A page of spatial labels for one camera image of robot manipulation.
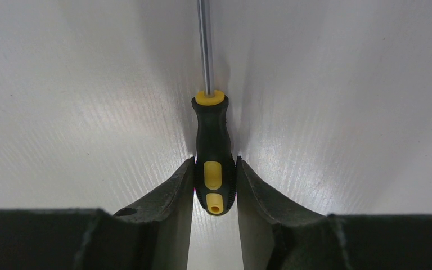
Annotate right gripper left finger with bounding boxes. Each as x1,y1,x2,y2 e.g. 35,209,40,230
0,158,195,269

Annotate black yellow screwdriver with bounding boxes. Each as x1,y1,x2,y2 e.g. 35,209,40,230
192,1,236,216

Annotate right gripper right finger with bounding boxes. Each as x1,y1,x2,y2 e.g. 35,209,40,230
237,158,432,269

